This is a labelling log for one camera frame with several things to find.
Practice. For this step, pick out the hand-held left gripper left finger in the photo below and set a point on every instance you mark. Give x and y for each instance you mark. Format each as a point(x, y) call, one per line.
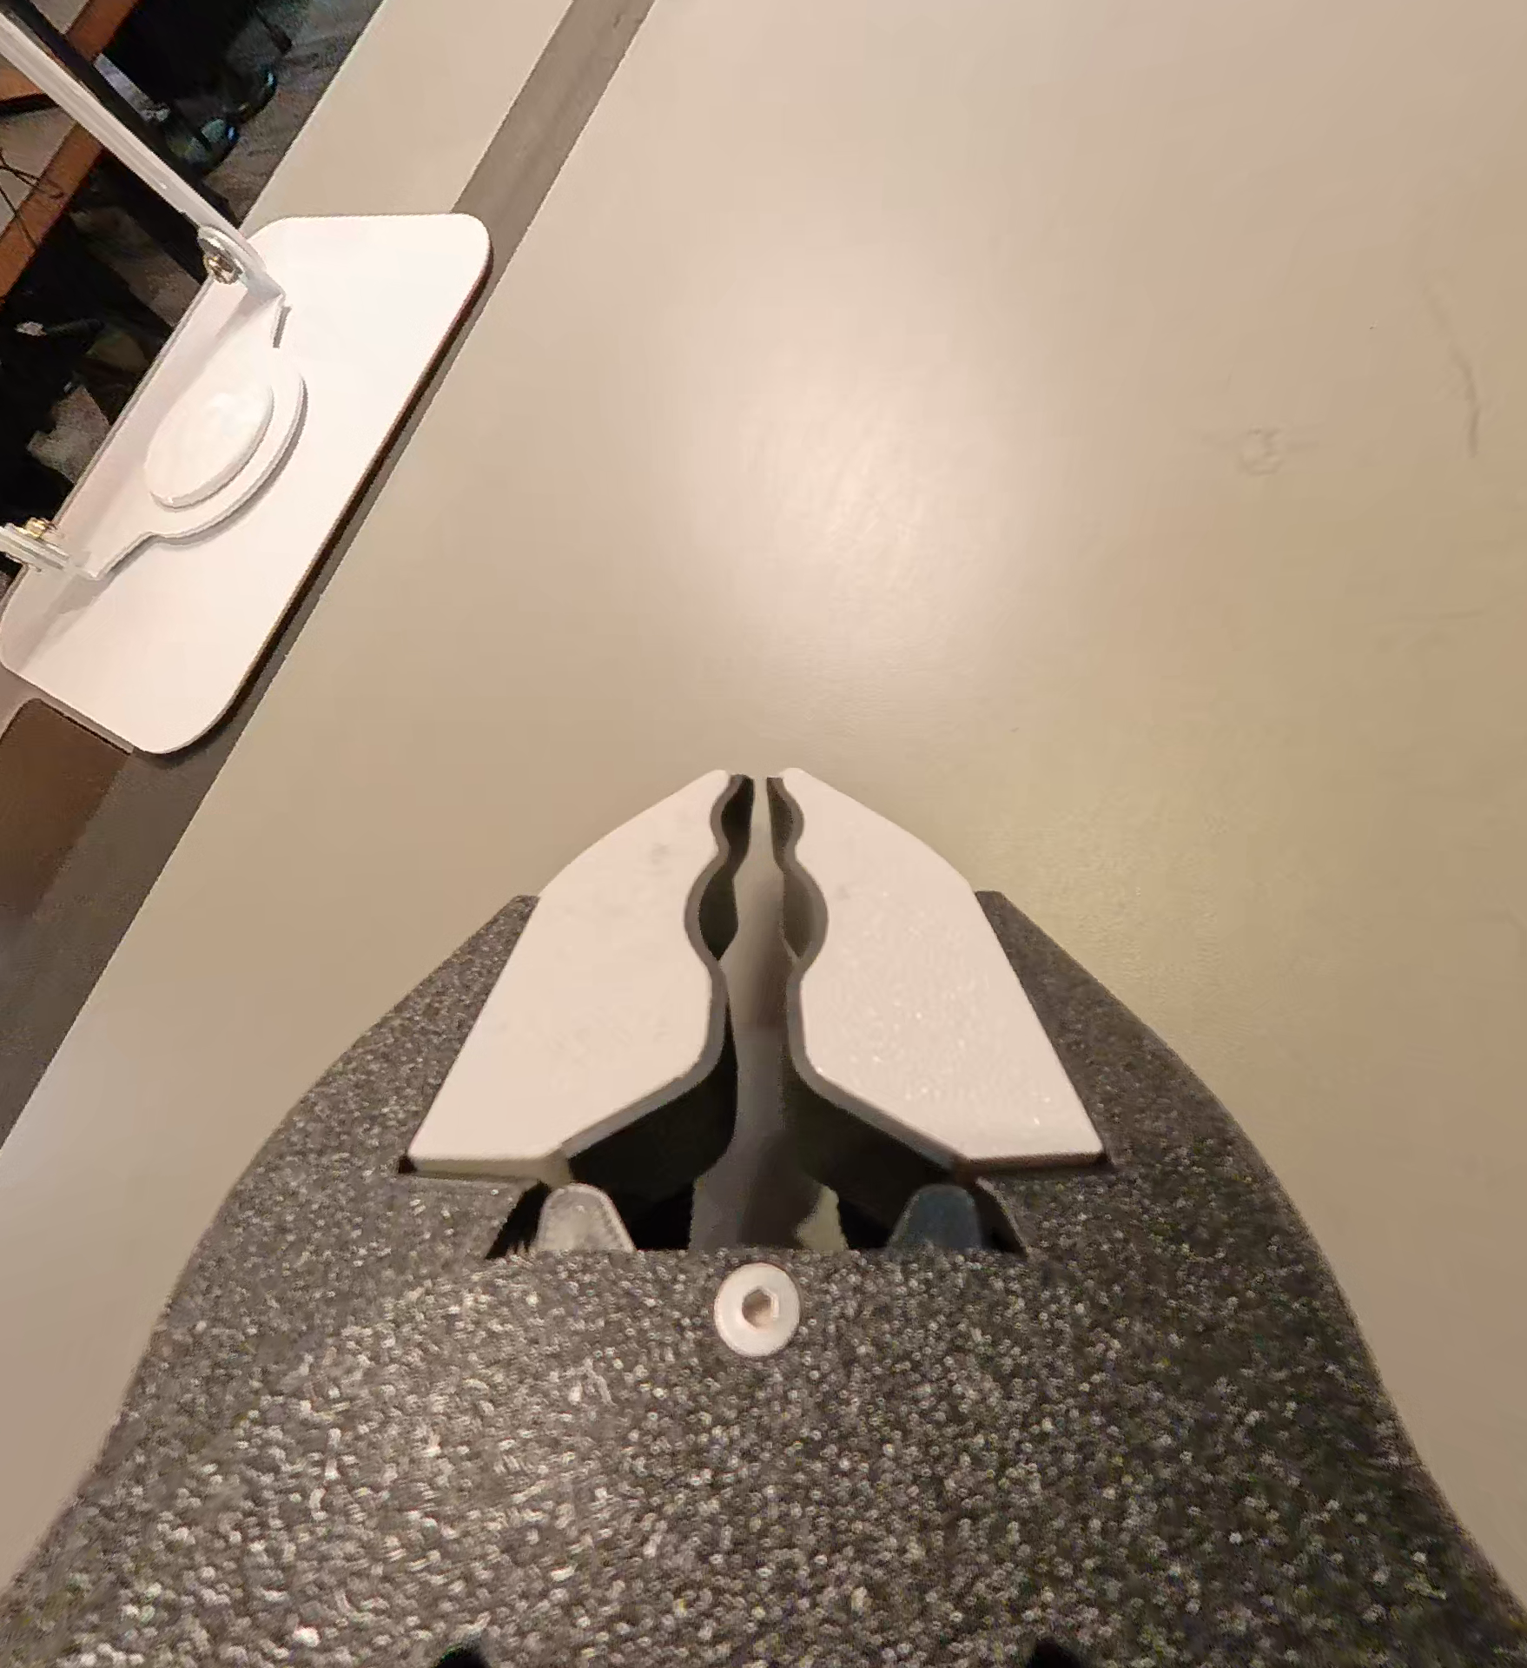
point(581, 1004)

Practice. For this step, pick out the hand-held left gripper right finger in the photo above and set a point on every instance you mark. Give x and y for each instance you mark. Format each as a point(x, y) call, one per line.
point(933, 1004)

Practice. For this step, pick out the white stand base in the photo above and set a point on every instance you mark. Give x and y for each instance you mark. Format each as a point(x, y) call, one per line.
point(269, 470)

